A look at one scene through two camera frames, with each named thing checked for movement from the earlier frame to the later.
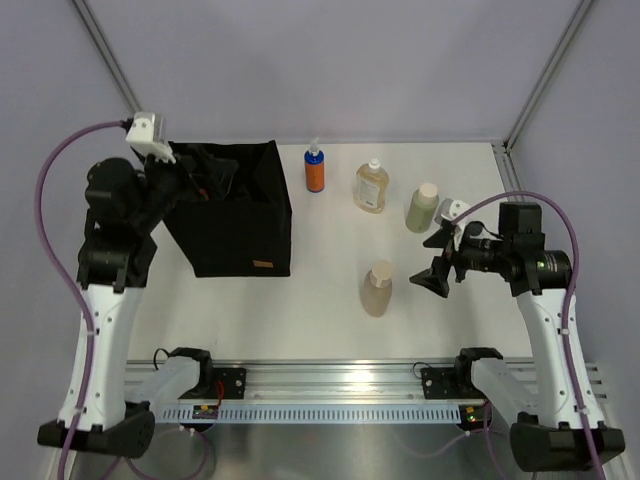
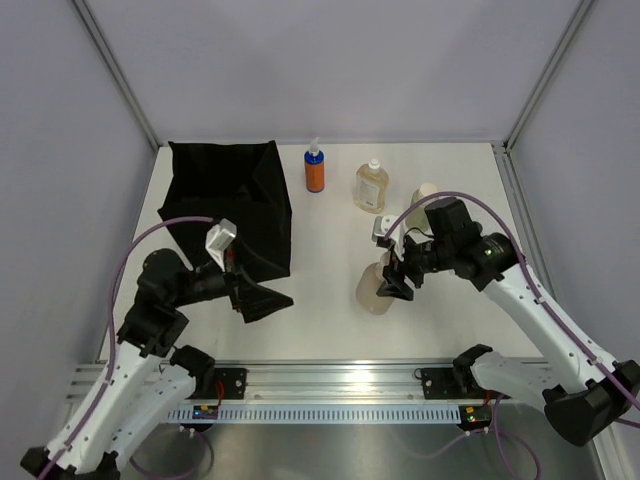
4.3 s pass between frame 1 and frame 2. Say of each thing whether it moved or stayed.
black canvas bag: stayed
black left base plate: stayed
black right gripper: moved
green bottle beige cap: stayed
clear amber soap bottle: stayed
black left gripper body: moved
